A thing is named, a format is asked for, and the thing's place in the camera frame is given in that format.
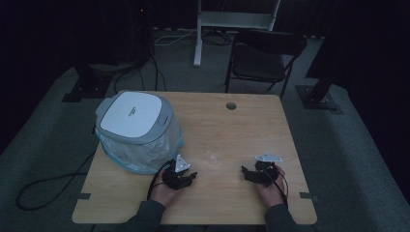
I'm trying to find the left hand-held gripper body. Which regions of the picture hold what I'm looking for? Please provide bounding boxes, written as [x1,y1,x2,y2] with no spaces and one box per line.
[161,154,191,190]

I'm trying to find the white lidded bin with bag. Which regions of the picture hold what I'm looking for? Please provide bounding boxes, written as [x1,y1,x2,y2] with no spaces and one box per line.
[96,116,185,175]

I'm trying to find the white floor cable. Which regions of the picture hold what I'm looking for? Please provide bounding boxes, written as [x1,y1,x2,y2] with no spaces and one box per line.
[154,28,198,46]

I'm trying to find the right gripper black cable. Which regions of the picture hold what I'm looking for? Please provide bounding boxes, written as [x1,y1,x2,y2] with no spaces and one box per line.
[261,162,290,207]

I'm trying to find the person's left hand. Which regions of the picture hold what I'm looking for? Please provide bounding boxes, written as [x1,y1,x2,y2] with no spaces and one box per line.
[150,180,185,207]

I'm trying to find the black floor cable bundle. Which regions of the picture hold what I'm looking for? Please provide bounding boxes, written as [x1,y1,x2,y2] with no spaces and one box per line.
[113,32,168,95]

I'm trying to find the black folding chair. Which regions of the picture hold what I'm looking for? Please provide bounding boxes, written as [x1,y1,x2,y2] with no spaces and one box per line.
[224,29,308,101]

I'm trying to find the white lidded trash can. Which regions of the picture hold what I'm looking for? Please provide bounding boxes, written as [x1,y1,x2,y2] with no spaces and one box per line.
[95,90,180,145]

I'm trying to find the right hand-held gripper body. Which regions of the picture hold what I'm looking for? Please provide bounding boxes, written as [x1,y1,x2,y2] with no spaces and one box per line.
[246,152,283,187]

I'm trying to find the person's right hand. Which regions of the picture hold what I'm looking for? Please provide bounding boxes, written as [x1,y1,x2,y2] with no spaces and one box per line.
[254,164,288,209]

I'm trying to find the white metal stand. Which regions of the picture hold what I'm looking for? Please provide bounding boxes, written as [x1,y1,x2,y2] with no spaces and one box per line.
[192,0,282,68]

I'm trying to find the black stand base plate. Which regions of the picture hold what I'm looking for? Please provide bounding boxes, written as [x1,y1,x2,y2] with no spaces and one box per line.
[61,66,114,103]
[295,78,339,111]

